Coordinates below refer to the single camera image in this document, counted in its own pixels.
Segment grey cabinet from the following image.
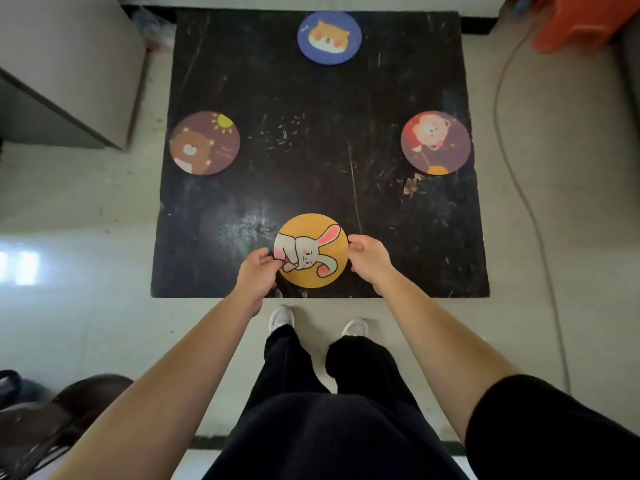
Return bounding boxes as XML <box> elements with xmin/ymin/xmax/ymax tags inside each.
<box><xmin>0</xmin><ymin>0</ymin><xmax>149</xmax><ymax>150</ymax></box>

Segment orange plastic stool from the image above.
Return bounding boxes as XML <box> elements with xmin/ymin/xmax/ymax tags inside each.
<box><xmin>531</xmin><ymin>0</ymin><xmax>640</xmax><ymax>55</ymax></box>

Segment clear plastic bag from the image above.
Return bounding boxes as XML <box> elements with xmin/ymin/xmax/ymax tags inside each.
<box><xmin>131</xmin><ymin>6</ymin><xmax>176</xmax><ymax>53</ymax></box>

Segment person's black trousers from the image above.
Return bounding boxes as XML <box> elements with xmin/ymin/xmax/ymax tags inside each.
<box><xmin>202</xmin><ymin>325</ymin><xmax>470</xmax><ymax>480</ymax></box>

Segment person's right forearm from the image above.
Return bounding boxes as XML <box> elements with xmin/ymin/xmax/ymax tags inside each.
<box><xmin>372</xmin><ymin>271</ymin><xmax>523</xmax><ymax>443</ymax></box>

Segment person's left forearm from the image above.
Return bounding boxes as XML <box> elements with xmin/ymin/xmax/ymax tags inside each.
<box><xmin>50</xmin><ymin>291</ymin><xmax>263</xmax><ymax>480</ymax></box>

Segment blue round cat mat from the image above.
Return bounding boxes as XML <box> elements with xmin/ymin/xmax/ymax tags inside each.
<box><xmin>297</xmin><ymin>11</ymin><xmax>363</xmax><ymax>65</ymax></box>

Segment person's right hand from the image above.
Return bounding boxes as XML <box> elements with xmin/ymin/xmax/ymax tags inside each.
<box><xmin>347</xmin><ymin>235</ymin><xmax>397</xmax><ymax>297</ymax></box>

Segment brown round bear mat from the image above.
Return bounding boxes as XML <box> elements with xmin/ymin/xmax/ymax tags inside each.
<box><xmin>169</xmin><ymin>111</ymin><xmax>241</xmax><ymax>176</ymax></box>

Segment yellow round rabbit mat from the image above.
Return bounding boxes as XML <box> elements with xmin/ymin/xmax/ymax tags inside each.
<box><xmin>273</xmin><ymin>213</ymin><xmax>349</xmax><ymax>289</ymax></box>

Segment person's black right sleeve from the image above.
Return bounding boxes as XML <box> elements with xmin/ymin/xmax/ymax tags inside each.
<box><xmin>465</xmin><ymin>375</ymin><xmax>640</xmax><ymax>480</ymax></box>

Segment purple round lion mat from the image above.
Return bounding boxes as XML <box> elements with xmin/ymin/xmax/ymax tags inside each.
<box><xmin>400</xmin><ymin>111</ymin><xmax>473</xmax><ymax>176</ymax></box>

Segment person's left hand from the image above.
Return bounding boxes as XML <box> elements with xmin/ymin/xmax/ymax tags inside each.
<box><xmin>234</xmin><ymin>248</ymin><xmax>285</xmax><ymax>312</ymax></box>

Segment person's white left shoe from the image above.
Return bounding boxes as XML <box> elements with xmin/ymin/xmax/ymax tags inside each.
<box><xmin>269</xmin><ymin>305</ymin><xmax>295</xmax><ymax>335</ymax></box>

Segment grey cable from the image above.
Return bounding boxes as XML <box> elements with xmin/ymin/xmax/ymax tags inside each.
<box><xmin>492</xmin><ymin>25</ymin><xmax>573</xmax><ymax>395</ymax></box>

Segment dark brown chair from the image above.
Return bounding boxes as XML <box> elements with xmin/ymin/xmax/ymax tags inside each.
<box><xmin>0</xmin><ymin>374</ymin><xmax>135</xmax><ymax>480</ymax></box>

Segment black square table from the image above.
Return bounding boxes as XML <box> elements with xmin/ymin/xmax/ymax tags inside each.
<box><xmin>150</xmin><ymin>9</ymin><xmax>491</xmax><ymax>299</ymax></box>

